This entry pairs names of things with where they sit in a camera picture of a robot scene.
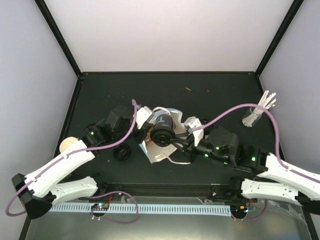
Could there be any light blue paper bag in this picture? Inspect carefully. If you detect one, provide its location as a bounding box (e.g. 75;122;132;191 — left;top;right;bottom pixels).
139;107;188;164

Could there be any black paper coffee cup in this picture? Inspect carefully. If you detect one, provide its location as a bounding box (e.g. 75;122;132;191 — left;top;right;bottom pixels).
150;114;175;148

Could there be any clear glass straw holder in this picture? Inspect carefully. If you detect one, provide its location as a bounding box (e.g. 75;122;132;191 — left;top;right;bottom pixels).
242;107;264;128

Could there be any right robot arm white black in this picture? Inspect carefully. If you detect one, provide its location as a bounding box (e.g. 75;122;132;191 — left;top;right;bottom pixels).
169;127;320;215

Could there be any light blue slotted cable duct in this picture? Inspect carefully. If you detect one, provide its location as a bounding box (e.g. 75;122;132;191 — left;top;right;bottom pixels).
50;202;231;217

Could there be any black frame post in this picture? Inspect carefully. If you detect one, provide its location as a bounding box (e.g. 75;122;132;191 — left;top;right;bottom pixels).
255;0;304;77
34;0;82;77

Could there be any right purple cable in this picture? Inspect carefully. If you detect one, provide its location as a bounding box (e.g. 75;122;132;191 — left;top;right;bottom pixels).
193;103;320;222

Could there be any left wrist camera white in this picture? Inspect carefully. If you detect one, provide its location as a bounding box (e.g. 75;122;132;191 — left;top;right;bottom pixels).
136;106;154;129

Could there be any right circuit board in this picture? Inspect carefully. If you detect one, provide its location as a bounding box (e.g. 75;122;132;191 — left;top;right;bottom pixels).
230;204;257;213

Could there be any left circuit board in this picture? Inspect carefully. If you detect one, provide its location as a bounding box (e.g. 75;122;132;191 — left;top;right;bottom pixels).
91;203;109;211

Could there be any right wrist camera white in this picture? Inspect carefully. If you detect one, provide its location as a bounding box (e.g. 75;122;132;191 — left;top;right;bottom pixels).
183;116;204;147

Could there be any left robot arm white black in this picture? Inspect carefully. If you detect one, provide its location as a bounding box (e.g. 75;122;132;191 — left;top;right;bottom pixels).
11;100;139;220

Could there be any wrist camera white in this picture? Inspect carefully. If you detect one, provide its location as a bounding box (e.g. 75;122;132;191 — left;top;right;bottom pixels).
136;106;154;129
183;116;204;147

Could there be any purple cable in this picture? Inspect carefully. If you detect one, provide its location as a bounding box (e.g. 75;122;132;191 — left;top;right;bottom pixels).
5;98;140;225
193;103;320;222

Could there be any left black frame post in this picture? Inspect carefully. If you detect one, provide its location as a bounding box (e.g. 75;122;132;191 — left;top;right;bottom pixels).
34;0;82;77

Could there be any black coffee cup lid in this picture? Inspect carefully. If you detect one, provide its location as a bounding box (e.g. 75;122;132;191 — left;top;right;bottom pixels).
112;143;131;161

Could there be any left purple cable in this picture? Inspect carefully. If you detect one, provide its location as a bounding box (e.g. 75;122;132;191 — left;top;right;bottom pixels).
5;98;140;225

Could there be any circuit board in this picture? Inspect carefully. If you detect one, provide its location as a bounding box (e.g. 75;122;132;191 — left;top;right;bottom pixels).
230;204;257;213
91;203;109;211

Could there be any right black frame post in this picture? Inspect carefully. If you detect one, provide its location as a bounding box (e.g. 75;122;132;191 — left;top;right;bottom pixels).
255;0;304;77

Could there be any black aluminium frame rail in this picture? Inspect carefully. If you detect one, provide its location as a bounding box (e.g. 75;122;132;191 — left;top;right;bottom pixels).
94;182;240;201

